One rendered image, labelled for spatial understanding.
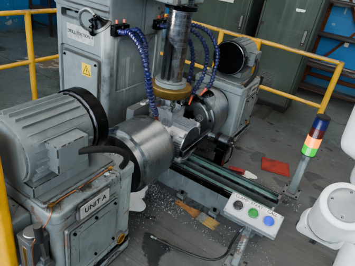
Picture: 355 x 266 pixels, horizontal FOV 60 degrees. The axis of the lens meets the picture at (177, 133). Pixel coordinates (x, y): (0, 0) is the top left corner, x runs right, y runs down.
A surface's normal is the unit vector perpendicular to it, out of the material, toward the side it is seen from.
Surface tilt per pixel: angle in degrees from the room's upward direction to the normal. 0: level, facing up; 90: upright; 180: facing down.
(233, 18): 90
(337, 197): 37
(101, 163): 0
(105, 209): 90
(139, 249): 0
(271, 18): 90
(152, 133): 28
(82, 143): 90
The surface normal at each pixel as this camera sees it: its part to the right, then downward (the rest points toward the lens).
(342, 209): -0.23, -0.44
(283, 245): 0.15, -0.85
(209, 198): -0.54, 0.36
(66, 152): 0.83, 0.38
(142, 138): 0.52, -0.58
